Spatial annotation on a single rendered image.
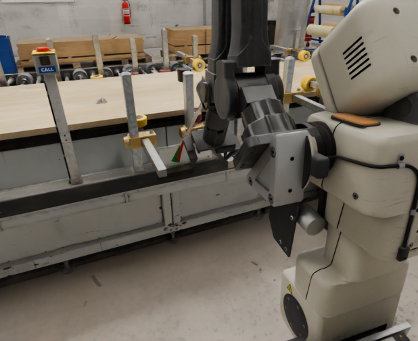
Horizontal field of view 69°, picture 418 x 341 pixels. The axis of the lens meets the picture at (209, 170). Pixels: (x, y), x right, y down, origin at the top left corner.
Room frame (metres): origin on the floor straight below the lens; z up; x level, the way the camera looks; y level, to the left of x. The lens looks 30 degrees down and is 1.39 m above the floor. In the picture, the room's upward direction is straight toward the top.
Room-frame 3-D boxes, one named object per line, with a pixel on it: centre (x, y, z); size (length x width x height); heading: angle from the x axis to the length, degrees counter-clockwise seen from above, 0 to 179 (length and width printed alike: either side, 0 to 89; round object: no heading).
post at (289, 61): (1.48, -0.38, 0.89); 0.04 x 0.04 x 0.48; 23
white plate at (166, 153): (1.25, 0.11, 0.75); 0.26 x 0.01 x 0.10; 113
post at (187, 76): (1.29, 0.09, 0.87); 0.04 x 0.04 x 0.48; 23
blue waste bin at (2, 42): (5.83, 3.81, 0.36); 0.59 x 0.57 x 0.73; 23
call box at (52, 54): (1.09, 0.56, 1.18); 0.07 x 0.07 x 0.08; 23
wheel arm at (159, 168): (1.12, 0.25, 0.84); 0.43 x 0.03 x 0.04; 23
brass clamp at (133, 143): (1.20, 0.30, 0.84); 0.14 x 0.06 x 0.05; 113
